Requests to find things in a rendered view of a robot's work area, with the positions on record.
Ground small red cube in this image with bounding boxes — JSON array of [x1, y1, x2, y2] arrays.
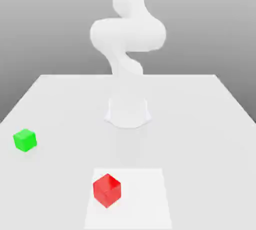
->
[[92, 173, 122, 209]]

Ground small green cube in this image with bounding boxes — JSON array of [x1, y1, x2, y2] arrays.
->
[[12, 128, 38, 153]]

